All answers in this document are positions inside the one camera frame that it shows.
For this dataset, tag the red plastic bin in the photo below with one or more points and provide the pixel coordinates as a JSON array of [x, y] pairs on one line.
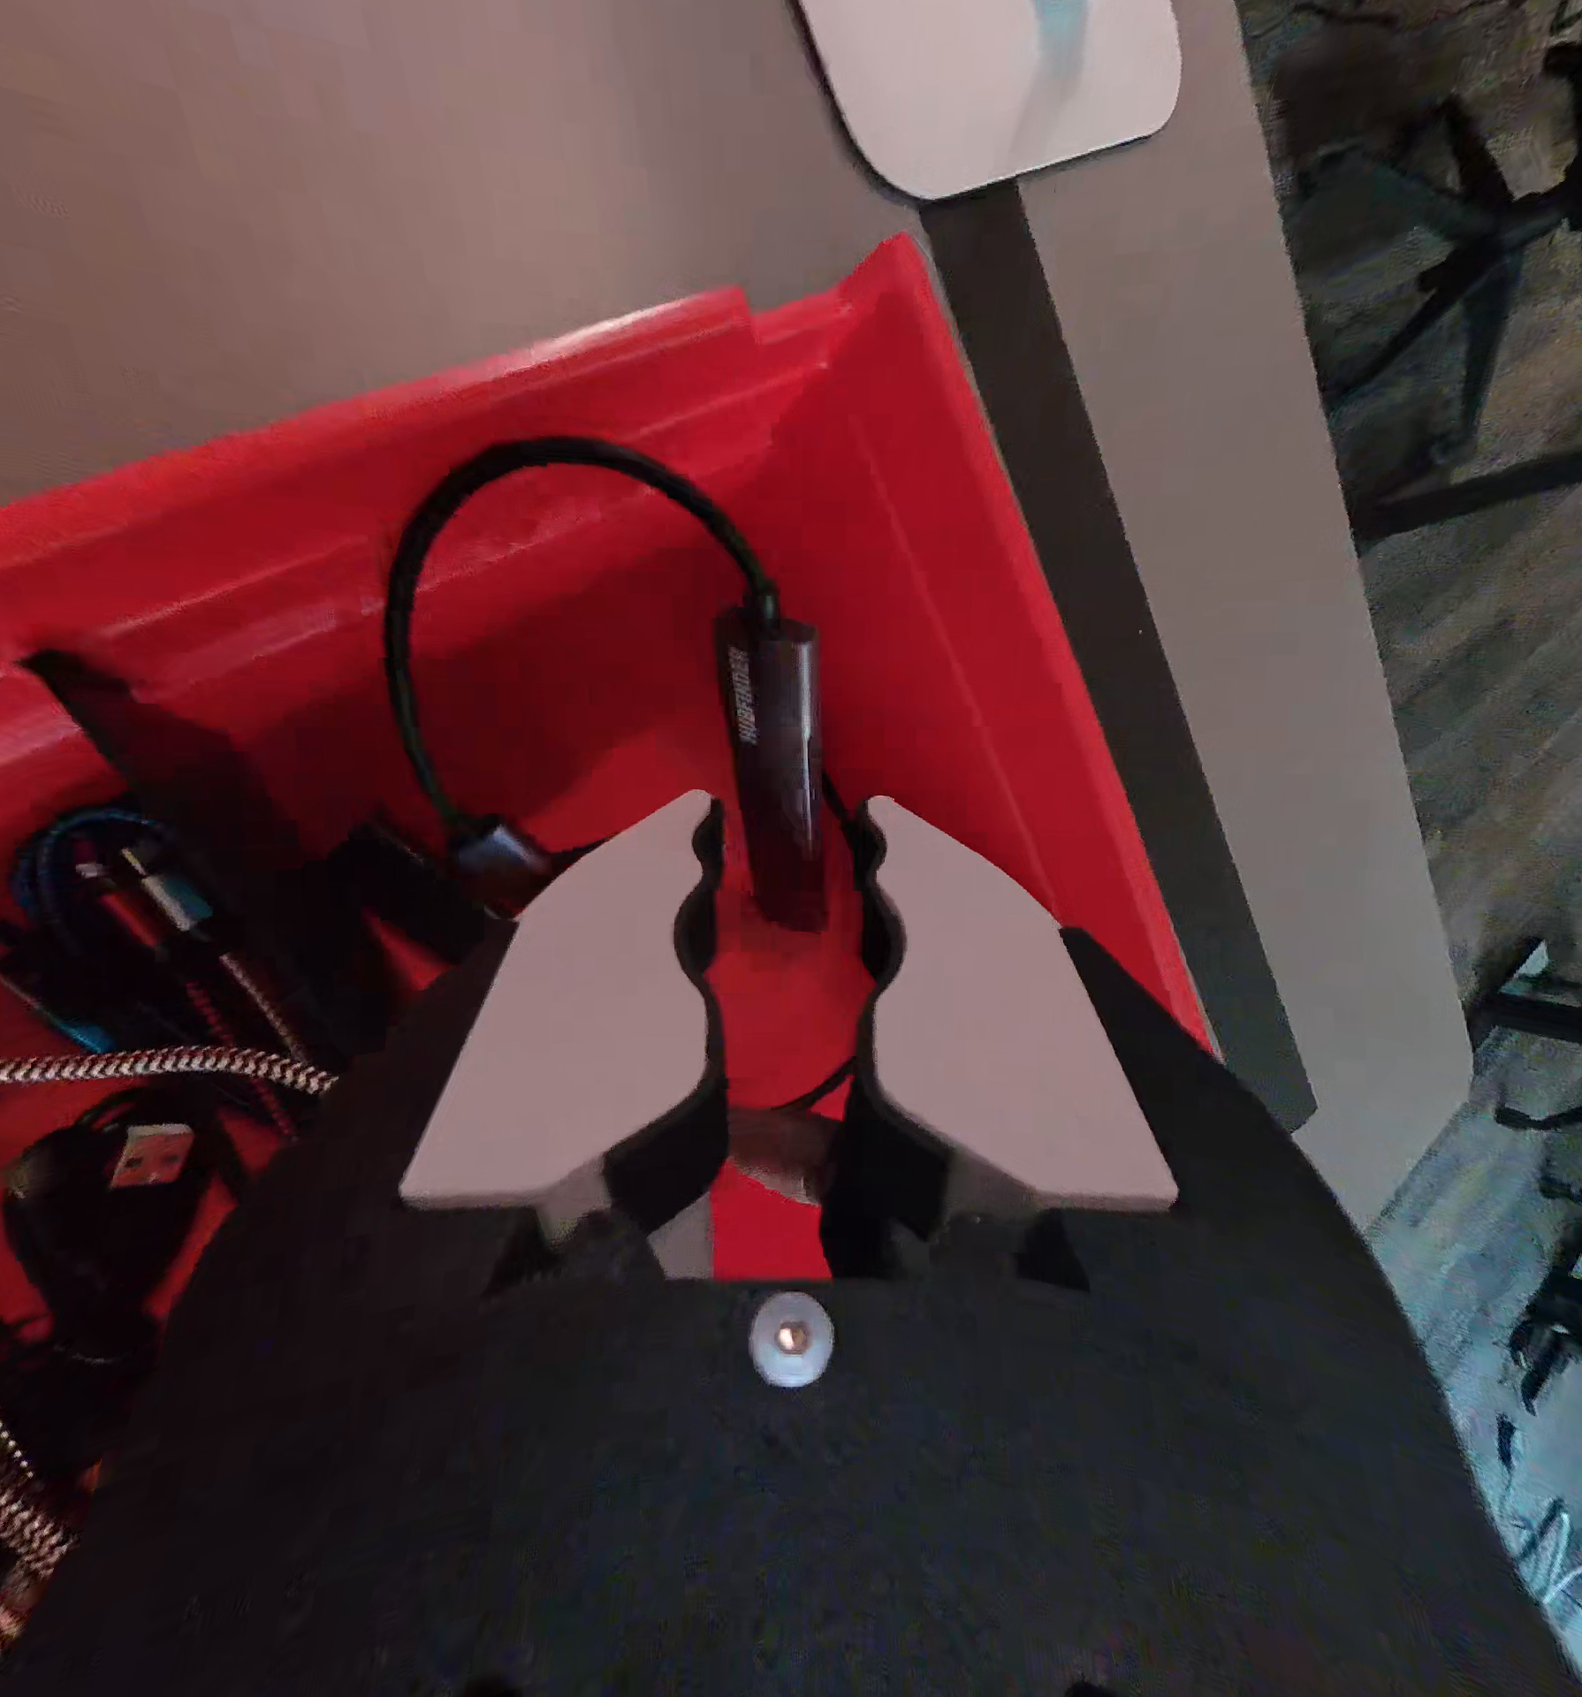
[[937, 531]]

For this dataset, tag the white rounded pad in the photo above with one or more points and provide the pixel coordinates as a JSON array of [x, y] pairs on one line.
[[977, 94]]

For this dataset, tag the black office chair base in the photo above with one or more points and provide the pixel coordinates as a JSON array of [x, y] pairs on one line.
[[1467, 252], [1573, 1022]]

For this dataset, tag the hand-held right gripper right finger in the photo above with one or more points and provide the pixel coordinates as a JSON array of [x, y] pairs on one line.
[[1003, 1047]]

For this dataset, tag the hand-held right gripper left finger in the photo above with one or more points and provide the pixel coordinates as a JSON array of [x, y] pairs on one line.
[[578, 1022]]

